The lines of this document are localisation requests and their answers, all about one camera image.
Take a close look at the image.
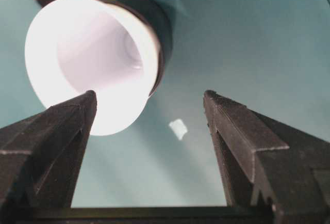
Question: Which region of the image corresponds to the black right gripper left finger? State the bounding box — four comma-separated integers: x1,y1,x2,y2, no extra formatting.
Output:
1,90,97,209

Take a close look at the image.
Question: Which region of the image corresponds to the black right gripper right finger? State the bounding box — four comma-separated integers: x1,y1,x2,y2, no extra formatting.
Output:
203,90,329,223

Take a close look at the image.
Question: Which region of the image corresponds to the white paper cup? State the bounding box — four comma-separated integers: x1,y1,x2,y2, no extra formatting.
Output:
25,0,160,136

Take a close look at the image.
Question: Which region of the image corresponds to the light blue tape marker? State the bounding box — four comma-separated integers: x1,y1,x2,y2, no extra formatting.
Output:
169,119,188,140

